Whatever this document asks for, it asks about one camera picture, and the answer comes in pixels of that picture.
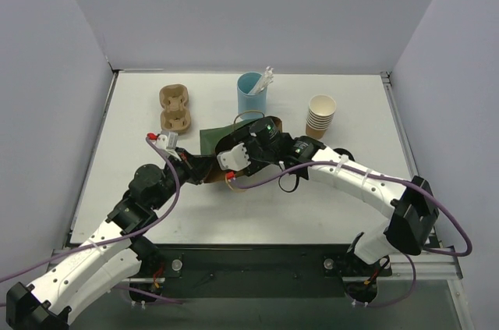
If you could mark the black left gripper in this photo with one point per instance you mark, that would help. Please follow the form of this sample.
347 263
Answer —
198 168

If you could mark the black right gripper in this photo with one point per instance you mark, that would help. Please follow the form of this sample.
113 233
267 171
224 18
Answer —
237 139

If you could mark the brown paper bag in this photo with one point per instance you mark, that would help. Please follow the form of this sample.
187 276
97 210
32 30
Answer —
213 141

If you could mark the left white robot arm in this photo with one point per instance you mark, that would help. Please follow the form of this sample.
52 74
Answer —
113 252

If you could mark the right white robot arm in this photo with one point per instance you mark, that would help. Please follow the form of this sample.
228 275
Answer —
409 216

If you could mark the light blue cylindrical container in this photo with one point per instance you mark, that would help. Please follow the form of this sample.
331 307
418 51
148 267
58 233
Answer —
250 106

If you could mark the stack of pulp cup carriers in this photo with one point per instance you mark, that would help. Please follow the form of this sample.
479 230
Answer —
175 115

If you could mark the stack of brown paper cups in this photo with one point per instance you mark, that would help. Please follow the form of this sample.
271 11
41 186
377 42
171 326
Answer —
321 110

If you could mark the stack of black cup lids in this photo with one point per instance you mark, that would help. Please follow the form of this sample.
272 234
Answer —
342 151

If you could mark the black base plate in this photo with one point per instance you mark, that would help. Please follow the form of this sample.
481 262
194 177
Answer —
257 271

